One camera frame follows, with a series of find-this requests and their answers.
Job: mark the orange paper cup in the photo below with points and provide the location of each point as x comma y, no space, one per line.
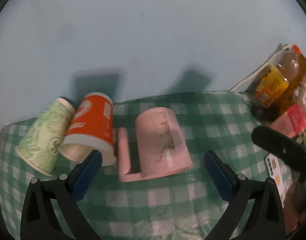
91,129

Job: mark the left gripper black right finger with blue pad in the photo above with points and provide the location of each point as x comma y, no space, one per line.
266,218

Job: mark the white printed card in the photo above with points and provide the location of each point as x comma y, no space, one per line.
281,173

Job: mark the green patterned paper cup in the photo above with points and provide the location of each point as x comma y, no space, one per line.
39,148

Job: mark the pink ceramic mug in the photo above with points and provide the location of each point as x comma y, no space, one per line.
161,146

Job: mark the pink drink carton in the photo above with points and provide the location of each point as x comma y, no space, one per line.
292,122

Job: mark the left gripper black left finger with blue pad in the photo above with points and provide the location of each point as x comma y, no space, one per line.
55,199

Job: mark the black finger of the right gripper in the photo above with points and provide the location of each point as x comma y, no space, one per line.
288,150

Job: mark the amber drink bottle orange cap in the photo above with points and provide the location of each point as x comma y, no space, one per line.
279,85

